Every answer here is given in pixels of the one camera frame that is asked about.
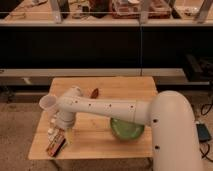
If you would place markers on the black foot pedal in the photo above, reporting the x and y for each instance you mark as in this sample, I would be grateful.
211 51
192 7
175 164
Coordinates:
203 133

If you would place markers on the green ceramic bowl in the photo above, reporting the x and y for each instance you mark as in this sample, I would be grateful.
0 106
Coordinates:
126 131

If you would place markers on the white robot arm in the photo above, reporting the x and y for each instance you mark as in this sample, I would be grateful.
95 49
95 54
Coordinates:
175 142

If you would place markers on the brown red marker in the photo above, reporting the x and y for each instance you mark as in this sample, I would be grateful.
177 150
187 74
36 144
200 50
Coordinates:
95 93

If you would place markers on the long metal shelf rack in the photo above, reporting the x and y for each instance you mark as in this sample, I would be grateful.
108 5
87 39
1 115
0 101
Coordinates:
43 39

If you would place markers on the wooden table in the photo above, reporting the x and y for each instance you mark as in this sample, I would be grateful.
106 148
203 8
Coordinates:
91 137

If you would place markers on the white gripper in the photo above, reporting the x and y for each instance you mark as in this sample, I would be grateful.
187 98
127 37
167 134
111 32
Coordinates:
69 134

